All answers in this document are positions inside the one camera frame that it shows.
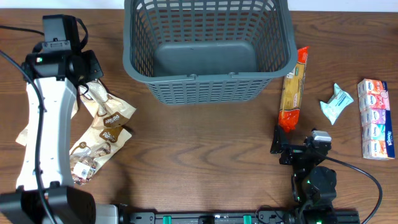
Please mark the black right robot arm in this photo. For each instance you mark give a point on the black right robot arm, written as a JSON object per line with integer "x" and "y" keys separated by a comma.
{"x": 313, "y": 185}

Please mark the pantree snack bag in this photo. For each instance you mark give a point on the pantree snack bag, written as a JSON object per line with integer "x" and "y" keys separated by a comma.
{"x": 22, "y": 137}
{"x": 107, "y": 110}
{"x": 93, "y": 150}

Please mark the pale green wipes packet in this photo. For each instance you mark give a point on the pale green wipes packet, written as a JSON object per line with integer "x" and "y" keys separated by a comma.
{"x": 336, "y": 104}

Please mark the grey plastic lattice basket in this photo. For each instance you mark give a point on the grey plastic lattice basket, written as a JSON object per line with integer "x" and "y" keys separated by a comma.
{"x": 207, "y": 51}

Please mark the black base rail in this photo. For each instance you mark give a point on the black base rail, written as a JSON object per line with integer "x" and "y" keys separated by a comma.
{"x": 263, "y": 216}

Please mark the orange spaghetti packet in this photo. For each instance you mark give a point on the orange spaghetti packet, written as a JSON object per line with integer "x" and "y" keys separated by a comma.
{"x": 292, "y": 92}

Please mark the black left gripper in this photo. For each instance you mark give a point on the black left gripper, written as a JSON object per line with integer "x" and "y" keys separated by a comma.
{"x": 95, "y": 68}

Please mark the Kleenex tissue multipack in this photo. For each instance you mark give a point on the Kleenex tissue multipack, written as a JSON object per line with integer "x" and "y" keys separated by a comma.
{"x": 374, "y": 106}

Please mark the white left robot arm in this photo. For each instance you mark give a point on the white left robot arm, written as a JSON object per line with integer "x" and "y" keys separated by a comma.
{"x": 45, "y": 191}

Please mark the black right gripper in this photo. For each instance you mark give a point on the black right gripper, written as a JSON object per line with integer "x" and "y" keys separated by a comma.
{"x": 280, "y": 141}

